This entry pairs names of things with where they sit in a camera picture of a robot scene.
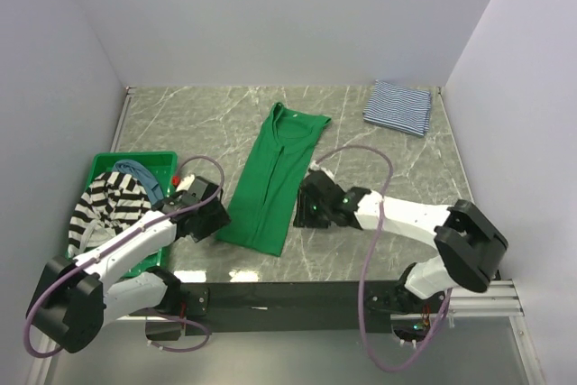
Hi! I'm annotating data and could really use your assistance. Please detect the green garment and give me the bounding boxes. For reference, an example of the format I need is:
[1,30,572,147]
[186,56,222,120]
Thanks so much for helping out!
[215,102,331,257]

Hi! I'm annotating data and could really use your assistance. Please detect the aluminium frame rail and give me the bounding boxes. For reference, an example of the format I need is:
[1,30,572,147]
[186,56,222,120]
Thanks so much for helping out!
[27,281,545,384]

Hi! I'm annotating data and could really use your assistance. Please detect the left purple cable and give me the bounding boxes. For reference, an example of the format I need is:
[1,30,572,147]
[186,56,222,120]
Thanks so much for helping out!
[23,155,226,359]

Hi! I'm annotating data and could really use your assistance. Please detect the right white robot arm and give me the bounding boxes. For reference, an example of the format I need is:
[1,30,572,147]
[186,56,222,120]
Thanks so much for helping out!
[293,170,508,314]

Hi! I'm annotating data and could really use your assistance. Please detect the green plastic basket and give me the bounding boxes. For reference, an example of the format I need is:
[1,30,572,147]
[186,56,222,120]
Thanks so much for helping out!
[86,151,178,279]

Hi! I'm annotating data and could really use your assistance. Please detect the grey blue garment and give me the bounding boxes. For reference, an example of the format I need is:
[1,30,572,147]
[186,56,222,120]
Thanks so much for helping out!
[113,159,164,204]

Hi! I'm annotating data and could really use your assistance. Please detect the black white striped garment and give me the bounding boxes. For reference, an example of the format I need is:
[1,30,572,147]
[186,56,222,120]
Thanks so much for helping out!
[67,171,151,258]

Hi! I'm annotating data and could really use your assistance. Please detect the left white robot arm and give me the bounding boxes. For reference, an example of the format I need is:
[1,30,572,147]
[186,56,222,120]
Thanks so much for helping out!
[25,176,231,353]

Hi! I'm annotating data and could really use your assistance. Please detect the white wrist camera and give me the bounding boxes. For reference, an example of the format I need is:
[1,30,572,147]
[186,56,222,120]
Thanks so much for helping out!
[309,166,334,181]
[171,174,196,192]

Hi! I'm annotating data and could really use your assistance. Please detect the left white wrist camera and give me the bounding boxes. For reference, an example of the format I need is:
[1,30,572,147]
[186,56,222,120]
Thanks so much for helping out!
[171,174,196,192]

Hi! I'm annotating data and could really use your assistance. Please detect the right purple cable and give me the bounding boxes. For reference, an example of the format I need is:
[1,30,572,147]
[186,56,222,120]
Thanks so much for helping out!
[310,145,453,372]

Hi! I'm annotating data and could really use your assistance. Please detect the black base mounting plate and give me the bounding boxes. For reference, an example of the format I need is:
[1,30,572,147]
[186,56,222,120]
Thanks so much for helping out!
[179,280,407,336]

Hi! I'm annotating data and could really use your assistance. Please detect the blue white striped tank top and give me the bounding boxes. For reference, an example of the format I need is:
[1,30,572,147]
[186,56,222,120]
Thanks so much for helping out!
[362,80,432,137]

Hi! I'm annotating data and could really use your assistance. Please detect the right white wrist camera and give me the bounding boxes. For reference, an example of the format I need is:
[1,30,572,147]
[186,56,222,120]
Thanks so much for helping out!
[309,166,334,181]

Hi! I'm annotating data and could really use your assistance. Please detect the purple cable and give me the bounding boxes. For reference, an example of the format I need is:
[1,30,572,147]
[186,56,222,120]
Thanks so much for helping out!
[23,155,226,359]
[310,145,453,372]

